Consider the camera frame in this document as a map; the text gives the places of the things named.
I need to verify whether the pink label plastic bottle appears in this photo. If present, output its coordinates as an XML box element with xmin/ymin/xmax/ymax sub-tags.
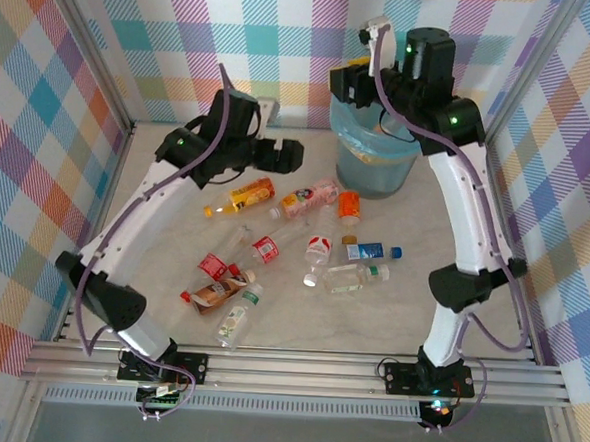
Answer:
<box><xmin>268</xmin><ymin>173</ymin><xmax>343</xmax><ymax>224</ymax></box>

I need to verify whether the yellow label orange juice bottle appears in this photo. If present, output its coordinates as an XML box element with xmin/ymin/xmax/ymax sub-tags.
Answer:
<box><xmin>203</xmin><ymin>173</ymin><xmax>279</xmax><ymax>224</ymax></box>

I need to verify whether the orange label plastic bottle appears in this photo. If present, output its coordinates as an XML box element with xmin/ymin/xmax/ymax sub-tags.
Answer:
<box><xmin>334</xmin><ymin>189</ymin><xmax>364</xmax><ymax>247</ymax></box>

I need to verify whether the clear bottle small red label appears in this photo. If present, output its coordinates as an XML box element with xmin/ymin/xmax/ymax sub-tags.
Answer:
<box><xmin>227</xmin><ymin>215</ymin><xmax>312</xmax><ymax>279</ymax></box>

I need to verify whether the red white label water bottle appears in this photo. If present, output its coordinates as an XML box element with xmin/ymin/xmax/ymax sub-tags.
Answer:
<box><xmin>301</xmin><ymin>206</ymin><xmax>338</xmax><ymax>289</ymax></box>

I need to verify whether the blue label water bottle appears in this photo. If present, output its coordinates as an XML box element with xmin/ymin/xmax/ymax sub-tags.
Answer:
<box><xmin>343</xmin><ymin>239</ymin><xmax>405</xmax><ymax>266</ymax></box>

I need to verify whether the clear cola bottle red label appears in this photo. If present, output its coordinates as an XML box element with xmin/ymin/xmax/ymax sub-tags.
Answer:
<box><xmin>179</xmin><ymin>221</ymin><xmax>250</xmax><ymax>307</ymax></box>

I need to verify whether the clear bottle green white cap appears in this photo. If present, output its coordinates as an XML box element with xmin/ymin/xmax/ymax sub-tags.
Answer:
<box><xmin>320</xmin><ymin>260</ymin><xmax>392</xmax><ymax>298</ymax></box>

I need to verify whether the brown label drink bottle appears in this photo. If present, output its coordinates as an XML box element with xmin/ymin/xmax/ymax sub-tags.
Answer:
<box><xmin>188</xmin><ymin>266</ymin><xmax>259</xmax><ymax>320</ymax></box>

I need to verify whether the green flower label bottle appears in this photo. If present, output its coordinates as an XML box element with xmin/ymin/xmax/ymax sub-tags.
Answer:
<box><xmin>211</xmin><ymin>280</ymin><xmax>266</xmax><ymax>353</ymax></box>

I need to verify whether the blue plastic bin liner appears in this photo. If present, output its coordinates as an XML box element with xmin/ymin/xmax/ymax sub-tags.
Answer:
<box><xmin>327</xmin><ymin>97</ymin><xmax>424</xmax><ymax>166</ymax></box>

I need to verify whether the translucent grey plastic bin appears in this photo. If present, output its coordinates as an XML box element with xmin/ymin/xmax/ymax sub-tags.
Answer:
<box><xmin>331</xmin><ymin>132</ymin><xmax>417</xmax><ymax>203</ymax></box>

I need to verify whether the green circuit board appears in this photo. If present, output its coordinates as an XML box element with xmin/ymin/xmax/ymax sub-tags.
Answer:
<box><xmin>134</xmin><ymin>381</ymin><xmax>189</xmax><ymax>416</ymax></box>

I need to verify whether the small black circuit board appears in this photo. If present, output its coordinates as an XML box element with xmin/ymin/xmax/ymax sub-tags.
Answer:
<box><xmin>419</xmin><ymin>397</ymin><xmax>458</xmax><ymax>432</ymax></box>

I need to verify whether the aluminium frame post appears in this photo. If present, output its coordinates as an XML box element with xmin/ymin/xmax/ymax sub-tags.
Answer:
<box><xmin>479</xmin><ymin>0</ymin><xmax>590</xmax><ymax>152</ymax></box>
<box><xmin>34</xmin><ymin>0</ymin><xmax>145</xmax><ymax>135</ymax></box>

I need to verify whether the aluminium side rail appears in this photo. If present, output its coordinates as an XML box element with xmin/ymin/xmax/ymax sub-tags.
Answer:
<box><xmin>51</xmin><ymin>116</ymin><xmax>138</xmax><ymax>347</ymax></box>
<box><xmin>464</xmin><ymin>135</ymin><xmax>556</xmax><ymax>367</ymax></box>

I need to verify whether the aluminium mounting rail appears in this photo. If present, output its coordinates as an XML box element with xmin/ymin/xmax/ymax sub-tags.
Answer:
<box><xmin>19</xmin><ymin>332</ymin><xmax>576</xmax><ymax>412</ymax></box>

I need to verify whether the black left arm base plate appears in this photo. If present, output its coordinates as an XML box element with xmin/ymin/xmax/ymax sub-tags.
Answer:
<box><xmin>117</xmin><ymin>348</ymin><xmax>211</xmax><ymax>387</ymax></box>

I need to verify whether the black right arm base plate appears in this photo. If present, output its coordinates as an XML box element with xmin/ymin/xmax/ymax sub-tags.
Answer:
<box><xmin>382</xmin><ymin>359</ymin><xmax>478</xmax><ymax>399</ymax></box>

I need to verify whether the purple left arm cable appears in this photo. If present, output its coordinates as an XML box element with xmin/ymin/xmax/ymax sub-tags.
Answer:
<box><xmin>66</xmin><ymin>55</ymin><xmax>235</xmax><ymax>425</ymax></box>

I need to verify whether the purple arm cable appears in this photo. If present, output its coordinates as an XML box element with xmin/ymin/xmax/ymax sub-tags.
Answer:
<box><xmin>66</xmin><ymin>55</ymin><xmax>235</xmax><ymax>425</ymax></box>
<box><xmin>351</xmin><ymin>25</ymin><xmax>549</xmax><ymax>439</ymax></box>

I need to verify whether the grey slotted cable duct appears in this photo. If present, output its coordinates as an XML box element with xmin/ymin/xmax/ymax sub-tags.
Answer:
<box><xmin>43</xmin><ymin>379</ymin><xmax>425</xmax><ymax>424</ymax></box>

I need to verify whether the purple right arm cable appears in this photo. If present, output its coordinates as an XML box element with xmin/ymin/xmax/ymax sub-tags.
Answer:
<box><xmin>351</xmin><ymin>25</ymin><xmax>549</xmax><ymax>439</ymax></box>

